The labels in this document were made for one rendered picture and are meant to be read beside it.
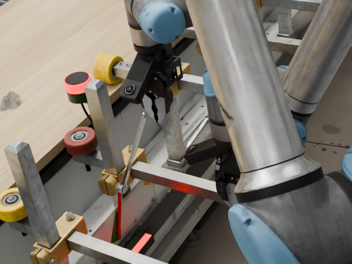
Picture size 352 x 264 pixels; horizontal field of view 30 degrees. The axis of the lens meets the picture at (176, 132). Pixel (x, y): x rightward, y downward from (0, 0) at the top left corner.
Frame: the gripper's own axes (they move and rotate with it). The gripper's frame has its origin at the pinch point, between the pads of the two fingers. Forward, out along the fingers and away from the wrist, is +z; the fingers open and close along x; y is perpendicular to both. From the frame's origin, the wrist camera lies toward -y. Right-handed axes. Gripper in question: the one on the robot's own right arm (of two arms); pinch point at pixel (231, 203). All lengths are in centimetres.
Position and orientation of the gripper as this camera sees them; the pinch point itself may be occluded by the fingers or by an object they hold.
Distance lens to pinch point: 148.4
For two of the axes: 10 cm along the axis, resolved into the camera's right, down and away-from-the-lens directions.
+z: 1.6, 8.1, 5.6
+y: 8.5, 1.8, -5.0
